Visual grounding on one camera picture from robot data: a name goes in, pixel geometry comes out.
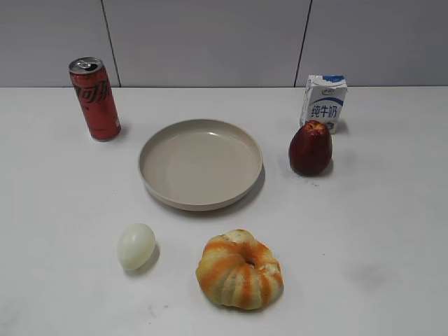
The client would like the white blue milk carton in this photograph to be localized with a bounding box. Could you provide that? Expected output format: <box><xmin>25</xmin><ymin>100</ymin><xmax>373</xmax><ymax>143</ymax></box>
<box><xmin>300</xmin><ymin>75</ymin><xmax>348</xmax><ymax>134</ymax></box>

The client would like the beige round plate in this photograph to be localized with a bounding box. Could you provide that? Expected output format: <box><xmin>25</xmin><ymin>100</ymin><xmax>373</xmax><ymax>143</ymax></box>
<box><xmin>139</xmin><ymin>119</ymin><xmax>264</xmax><ymax>211</ymax></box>

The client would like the orange striped croissant bread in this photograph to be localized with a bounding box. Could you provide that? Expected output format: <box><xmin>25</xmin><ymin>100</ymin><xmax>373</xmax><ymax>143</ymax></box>
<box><xmin>195</xmin><ymin>229</ymin><xmax>284</xmax><ymax>310</ymax></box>

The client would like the white egg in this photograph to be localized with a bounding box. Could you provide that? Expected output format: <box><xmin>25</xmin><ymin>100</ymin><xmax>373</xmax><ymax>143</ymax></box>
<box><xmin>117</xmin><ymin>223</ymin><xmax>156</xmax><ymax>271</ymax></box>

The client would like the red cola can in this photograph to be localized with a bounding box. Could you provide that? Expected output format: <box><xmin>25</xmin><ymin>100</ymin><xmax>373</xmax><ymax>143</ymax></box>
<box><xmin>69</xmin><ymin>57</ymin><xmax>121</xmax><ymax>141</ymax></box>

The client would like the dark red wax apple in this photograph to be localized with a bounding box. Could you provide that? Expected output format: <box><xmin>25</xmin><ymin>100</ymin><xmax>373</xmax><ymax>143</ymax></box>
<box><xmin>288</xmin><ymin>120</ymin><xmax>333</xmax><ymax>176</ymax></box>

